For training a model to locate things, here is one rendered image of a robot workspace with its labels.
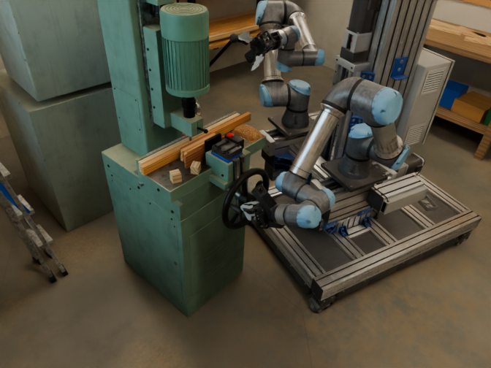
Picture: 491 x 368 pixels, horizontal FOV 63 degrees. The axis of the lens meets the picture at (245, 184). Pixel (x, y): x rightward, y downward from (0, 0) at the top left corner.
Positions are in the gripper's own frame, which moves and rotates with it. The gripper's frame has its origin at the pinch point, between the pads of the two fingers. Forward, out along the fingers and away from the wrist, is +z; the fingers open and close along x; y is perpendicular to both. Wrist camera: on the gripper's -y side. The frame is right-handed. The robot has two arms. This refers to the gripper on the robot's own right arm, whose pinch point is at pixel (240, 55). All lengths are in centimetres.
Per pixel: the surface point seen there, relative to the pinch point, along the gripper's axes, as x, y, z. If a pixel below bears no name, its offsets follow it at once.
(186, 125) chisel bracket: 12.0, -25.4, 22.7
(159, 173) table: 24, -35, 40
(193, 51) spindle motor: -6.3, 2.5, 22.4
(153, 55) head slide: -16.2, -14.4, 26.2
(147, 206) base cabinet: 32, -60, 41
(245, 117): 19.3, -34.8, -16.3
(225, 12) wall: -115, -199, -221
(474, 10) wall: 29, -17, -305
